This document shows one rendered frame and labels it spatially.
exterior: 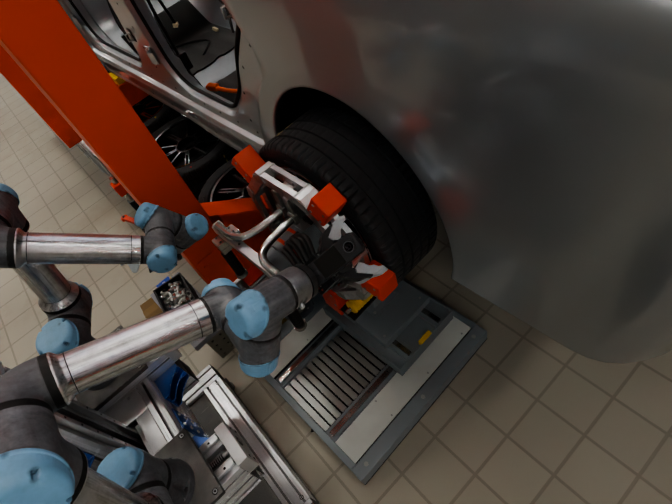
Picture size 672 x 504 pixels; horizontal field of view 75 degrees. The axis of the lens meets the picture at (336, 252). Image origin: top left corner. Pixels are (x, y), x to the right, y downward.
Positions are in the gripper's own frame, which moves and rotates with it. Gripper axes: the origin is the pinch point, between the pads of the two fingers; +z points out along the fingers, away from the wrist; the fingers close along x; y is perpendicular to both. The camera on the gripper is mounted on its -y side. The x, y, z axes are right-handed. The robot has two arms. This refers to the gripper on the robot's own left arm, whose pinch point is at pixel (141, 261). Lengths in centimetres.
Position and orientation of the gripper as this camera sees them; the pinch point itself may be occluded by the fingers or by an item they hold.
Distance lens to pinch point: 164.1
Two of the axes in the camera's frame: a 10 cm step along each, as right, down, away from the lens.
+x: 6.0, -0.6, 8.0
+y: 3.4, 9.2, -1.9
